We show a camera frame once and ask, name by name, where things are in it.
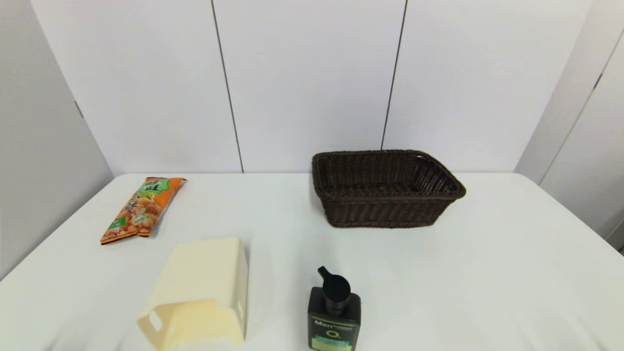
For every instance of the orange cookie snack bag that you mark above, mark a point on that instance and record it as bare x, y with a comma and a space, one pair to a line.
141, 209

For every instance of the dark brown wicker basket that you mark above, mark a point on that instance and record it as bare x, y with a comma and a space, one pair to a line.
385, 207

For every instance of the black pump bottle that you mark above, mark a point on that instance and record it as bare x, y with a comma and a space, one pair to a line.
334, 321

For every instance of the cream plastic container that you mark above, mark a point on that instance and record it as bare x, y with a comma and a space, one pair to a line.
204, 282

